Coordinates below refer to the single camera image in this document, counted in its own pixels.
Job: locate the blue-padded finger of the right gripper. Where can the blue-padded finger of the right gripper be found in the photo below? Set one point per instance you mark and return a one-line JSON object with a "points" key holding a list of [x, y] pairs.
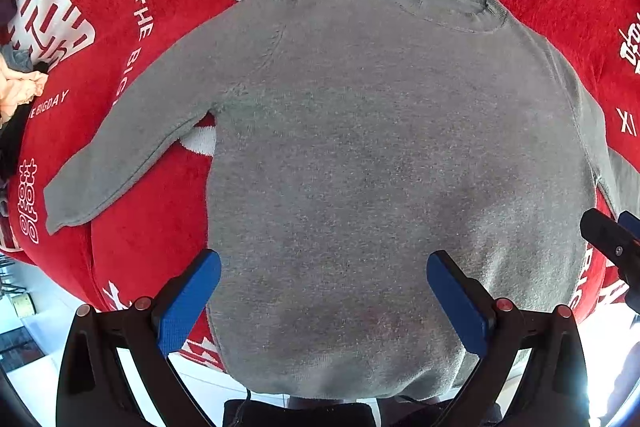
{"points": [[630, 222]]}

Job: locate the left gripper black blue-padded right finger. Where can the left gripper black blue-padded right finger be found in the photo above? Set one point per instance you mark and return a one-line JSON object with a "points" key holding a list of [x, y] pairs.
{"points": [[553, 388]]}

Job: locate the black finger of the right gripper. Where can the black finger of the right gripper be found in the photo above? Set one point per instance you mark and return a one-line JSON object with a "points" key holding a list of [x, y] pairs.
{"points": [[612, 240]]}

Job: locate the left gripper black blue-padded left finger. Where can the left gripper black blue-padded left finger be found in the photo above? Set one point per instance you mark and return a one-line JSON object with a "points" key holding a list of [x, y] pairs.
{"points": [[92, 387]]}

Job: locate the grey knit sweater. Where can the grey knit sweater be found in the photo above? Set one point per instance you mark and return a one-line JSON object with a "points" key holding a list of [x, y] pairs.
{"points": [[354, 138]]}

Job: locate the pile of clothes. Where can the pile of clothes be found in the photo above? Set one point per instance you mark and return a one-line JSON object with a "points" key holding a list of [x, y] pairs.
{"points": [[21, 82]]}

